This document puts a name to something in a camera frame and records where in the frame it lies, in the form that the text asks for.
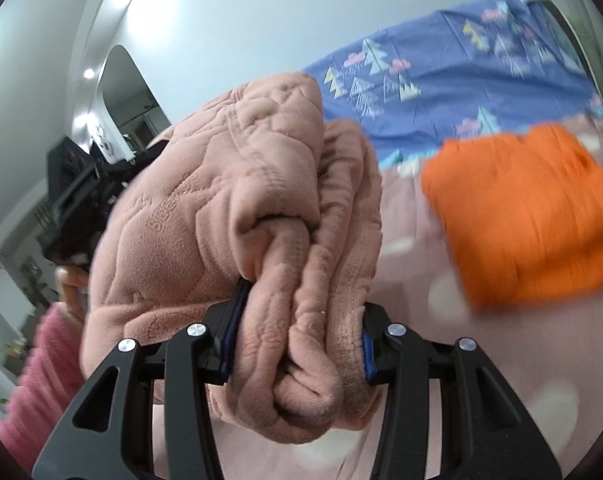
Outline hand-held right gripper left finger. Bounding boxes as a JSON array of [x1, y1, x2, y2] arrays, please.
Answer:
[[32, 279, 253, 480]]

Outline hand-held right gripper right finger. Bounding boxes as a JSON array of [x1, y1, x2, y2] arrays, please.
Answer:
[[360, 304, 563, 480]]

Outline pink quilted fleece garment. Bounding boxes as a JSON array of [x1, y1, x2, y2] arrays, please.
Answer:
[[79, 72, 385, 447]]

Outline person's left forearm pink sleeve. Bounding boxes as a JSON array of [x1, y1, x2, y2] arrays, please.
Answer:
[[0, 304, 88, 463]]

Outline person's left hand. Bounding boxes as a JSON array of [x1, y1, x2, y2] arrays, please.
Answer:
[[55, 262, 91, 322]]

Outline pink polka dot bed sheet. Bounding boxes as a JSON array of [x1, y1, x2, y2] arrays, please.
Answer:
[[152, 110, 603, 480]]

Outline orange puffer jacket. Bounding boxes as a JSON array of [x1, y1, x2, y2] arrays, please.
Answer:
[[420, 124, 603, 309]]

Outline blue tree-print sheet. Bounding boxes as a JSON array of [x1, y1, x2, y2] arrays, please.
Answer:
[[300, 0, 603, 167]]

